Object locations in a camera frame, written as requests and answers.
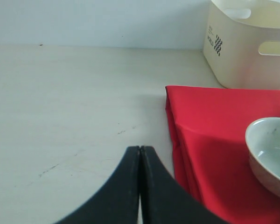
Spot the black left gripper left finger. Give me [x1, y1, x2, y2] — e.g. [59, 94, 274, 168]
[58, 146, 140, 224]

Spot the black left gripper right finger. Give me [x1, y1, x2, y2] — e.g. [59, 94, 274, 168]
[140, 146, 226, 224]

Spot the red tablecloth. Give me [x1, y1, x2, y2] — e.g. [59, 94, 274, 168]
[166, 85, 280, 224]

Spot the white ceramic bowl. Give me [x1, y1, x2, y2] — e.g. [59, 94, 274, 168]
[245, 117, 280, 197]

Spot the cream plastic storage bin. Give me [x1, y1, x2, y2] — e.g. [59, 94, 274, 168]
[203, 0, 280, 90]

